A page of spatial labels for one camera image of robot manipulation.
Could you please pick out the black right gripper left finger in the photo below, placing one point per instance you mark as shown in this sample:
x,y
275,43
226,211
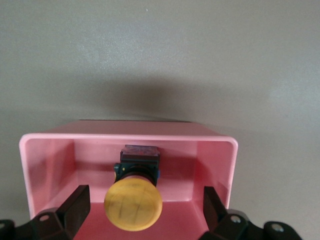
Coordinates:
x,y
72,212

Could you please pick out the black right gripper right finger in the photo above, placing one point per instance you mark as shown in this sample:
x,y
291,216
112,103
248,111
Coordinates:
x,y
220,220

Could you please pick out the pink plastic bin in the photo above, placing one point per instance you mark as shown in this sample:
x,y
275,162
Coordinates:
x,y
50,162

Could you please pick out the yellow mushroom push button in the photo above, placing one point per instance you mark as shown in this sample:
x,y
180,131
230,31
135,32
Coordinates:
x,y
133,205

